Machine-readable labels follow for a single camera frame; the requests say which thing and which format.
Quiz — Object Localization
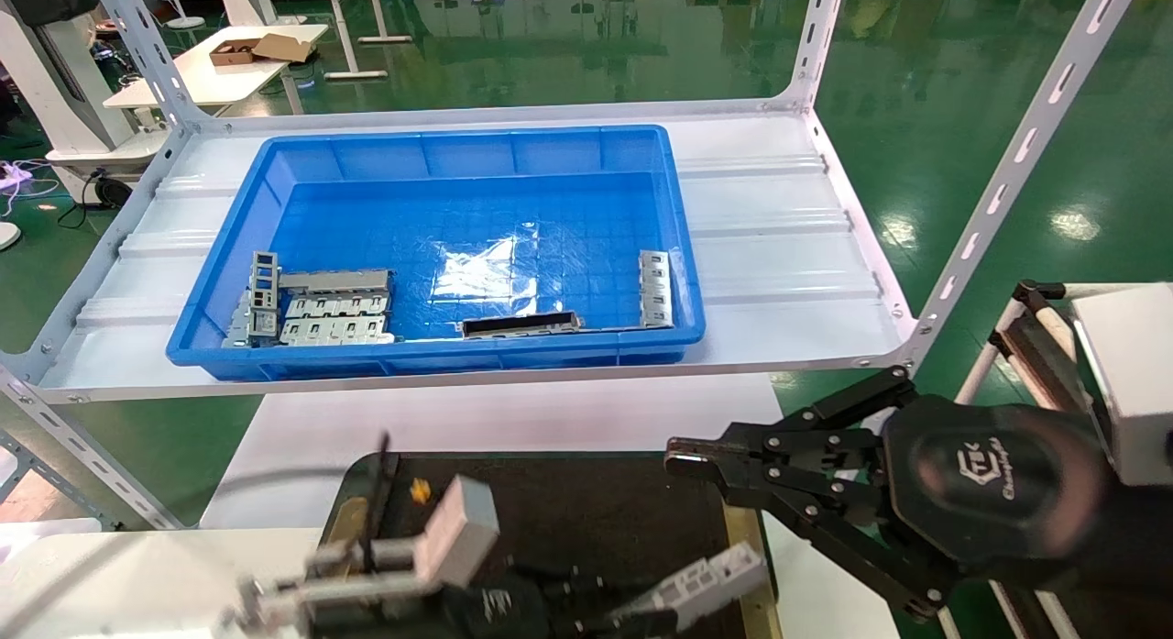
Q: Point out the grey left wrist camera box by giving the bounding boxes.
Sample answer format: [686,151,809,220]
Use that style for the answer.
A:
[417,474,500,589]

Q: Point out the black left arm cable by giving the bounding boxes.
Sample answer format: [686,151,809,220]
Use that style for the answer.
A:
[0,430,395,622]

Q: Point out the white metal shelf rack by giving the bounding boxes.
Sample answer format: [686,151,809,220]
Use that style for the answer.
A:
[0,0,1146,530]

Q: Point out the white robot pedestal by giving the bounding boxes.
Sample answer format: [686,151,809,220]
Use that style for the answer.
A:
[0,0,170,177]

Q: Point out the white and black cart frame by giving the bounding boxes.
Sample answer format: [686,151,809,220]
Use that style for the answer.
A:
[953,280,1114,420]

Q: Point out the flat slotted grey metal part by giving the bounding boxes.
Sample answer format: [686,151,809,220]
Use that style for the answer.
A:
[284,293,393,319]
[278,316,397,347]

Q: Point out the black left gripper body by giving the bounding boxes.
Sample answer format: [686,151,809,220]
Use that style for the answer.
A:
[440,575,560,639]

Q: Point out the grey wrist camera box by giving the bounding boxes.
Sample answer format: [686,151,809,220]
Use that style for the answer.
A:
[417,474,500,589]
[1070,283,1173,489]

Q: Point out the white work table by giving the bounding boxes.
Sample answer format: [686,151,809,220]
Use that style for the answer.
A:
[103,23,331,117]

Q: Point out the open cardboard box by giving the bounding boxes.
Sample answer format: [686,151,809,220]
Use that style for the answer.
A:
[209,32,317,67]

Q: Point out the short slotted grey metal part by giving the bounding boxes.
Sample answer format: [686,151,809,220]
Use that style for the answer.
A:
[639,250,674,329]

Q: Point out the white table with T-legs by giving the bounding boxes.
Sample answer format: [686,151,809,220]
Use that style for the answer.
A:
[284,0,413,81]

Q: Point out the large blue plastic bin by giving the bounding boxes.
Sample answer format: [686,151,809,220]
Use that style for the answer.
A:
[165,124,707,381]

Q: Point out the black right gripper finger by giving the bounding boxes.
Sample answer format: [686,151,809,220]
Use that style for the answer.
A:
[666,366,917,479]
[724,481,959,622]

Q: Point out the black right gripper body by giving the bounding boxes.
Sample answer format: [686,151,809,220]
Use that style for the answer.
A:
[880,393,1114,585]

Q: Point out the dark-faced long metal part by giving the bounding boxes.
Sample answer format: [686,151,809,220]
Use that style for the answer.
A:
[461,311,584,338]

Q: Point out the black round floor device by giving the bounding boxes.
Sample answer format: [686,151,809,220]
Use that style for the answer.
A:
[57,167,134,229]

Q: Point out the clear plastic film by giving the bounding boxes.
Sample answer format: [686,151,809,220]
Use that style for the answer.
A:
[431,222,542,301]

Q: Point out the small grey metal bracket part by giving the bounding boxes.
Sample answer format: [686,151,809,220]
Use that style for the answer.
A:
[223,291,253,348]

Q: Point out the grey ladder-shaped metal part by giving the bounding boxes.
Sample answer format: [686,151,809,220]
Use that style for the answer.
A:
[249,251,280,337]

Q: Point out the white and purple floor cables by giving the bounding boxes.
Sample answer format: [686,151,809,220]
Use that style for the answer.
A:
[0,160,56,200]

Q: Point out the black container tray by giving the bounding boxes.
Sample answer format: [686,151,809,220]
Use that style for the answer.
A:
[316,451,780,639]

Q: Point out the long grey metal channel part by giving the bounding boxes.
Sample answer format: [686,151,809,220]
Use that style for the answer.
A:
[278,269,395,296]

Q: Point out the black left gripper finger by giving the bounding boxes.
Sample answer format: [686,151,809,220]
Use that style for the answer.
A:
[559,611,679,639]
[550,575,661,608]

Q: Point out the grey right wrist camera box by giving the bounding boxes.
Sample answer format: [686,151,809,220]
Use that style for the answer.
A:
[1070,283,1173,489]

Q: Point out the grey metal part with square holes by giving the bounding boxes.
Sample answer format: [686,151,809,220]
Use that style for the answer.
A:
[609,541,769,633]

